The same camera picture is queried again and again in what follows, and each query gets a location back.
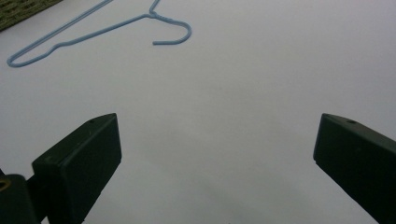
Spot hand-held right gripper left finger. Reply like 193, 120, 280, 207
31, 112, 122, 224

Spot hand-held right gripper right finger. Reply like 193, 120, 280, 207
313, 113, 396, 224

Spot light blue wire hanger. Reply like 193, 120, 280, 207
7, 0, 192, 68

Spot woven wicker basket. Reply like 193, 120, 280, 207
0, 0, 64, 32

